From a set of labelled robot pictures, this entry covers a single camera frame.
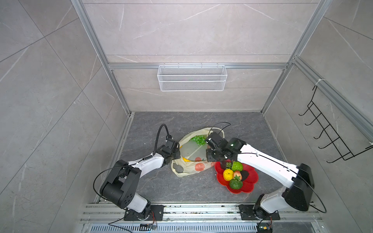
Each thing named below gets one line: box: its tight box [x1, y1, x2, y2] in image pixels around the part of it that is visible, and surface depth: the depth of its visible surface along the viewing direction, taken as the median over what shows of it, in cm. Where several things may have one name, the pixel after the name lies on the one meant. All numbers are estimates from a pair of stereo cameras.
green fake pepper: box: [229, 174, 244, 190], surface depth 79 cm
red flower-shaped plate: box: [214, 159, 259, 194], surface depth 81 cm
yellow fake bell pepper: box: [222, 168, 234, 182], surface depth 83 cm
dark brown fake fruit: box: [225, 161, 233, 170], surface depth 85 cm
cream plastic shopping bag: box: [171, 127, 225, 178], surface depth 88 cm
